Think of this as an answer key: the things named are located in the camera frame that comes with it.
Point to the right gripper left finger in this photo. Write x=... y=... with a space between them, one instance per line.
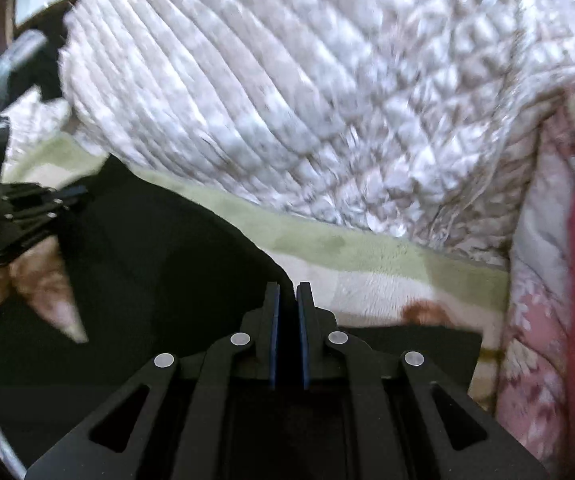
x=259 y=357

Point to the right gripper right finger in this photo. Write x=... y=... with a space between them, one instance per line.
x=318 y=360

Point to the black pants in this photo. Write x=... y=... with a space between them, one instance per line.
x=194 y=417

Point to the person's left hand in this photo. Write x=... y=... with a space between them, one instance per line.
x=40 y=278

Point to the floral fleece blanket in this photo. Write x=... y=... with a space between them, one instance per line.
x=357 y=269

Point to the dark clothes on headboard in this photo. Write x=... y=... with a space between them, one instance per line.
x=42 y=68

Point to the white quilted bedspread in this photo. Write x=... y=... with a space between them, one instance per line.
x=412 y=118

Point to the pink floral comforter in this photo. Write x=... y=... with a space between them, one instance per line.
x=536 y=395

